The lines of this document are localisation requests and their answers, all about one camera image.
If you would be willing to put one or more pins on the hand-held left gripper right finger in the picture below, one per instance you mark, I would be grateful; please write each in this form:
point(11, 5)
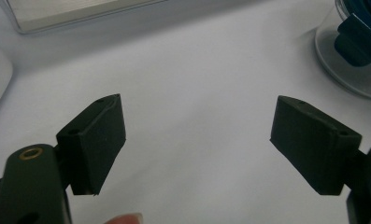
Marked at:
point(311, 146)

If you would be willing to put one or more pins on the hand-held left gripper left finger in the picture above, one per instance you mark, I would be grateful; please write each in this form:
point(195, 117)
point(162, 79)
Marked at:
point(96, 143)

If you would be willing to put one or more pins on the dark blue object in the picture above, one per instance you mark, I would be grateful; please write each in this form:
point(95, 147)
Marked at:
point(360, 40)

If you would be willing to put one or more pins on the clear glass jar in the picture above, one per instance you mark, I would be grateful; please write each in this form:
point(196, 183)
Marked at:
point(335, 68)

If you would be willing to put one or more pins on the pale board with metal edge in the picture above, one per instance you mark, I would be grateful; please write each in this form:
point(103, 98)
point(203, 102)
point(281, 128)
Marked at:
point(64, 11)

